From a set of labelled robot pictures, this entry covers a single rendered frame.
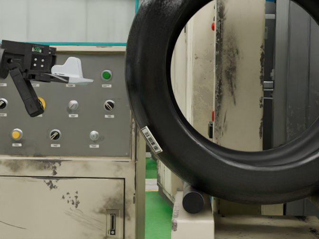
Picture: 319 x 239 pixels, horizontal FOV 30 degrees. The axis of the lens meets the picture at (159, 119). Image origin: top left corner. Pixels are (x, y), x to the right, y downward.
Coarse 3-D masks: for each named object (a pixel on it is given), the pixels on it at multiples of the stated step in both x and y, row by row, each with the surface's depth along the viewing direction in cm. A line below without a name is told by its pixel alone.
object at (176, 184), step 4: (172, 172) 157; (172, 176) 157; (176, 176) 157; (172, 180) 157; (176, 180) 157; (180, 180) 157; (172, 184) 157; (176, 184) 157; (180, 184) 157; (172, 188) 157; (176, 188) 157; (180, 188) 157; (172, 192) 157; (212, 196) 157
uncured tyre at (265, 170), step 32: (160, 0) 119; (192, 0) 145; (160, 32) 119; (128, 64) 123; (160, 64) 119; (128, 96) 126; (160, 96) 120; (160, 128) 120; (192, 128) 147; (160, 160) 127; (192, 160) 120; (224, 160) 119; (256, 160) 147; (288, 160) 146; (224, 192) 122; (256, 192) 120; (288, 192) 121
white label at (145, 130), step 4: (144, 128) 121; (144, 132) 123; (148, 132) 121; (148, 136) 122; (152, 136) 120; (148, 140) 124; (152, 140) 121; (152, 144) 123; (156, 144) 120; (156, 148) 122; (160, 148) 120; (156, 152) 123
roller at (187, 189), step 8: (184, 184) 140; (184, 192) 128; (192, 192) 122; (200, 192) 126; (184, 200) 122; (192, 200) 122; (200, 200) 122; (184, 208) 122; (192, 208) 122; (200, 208) 122
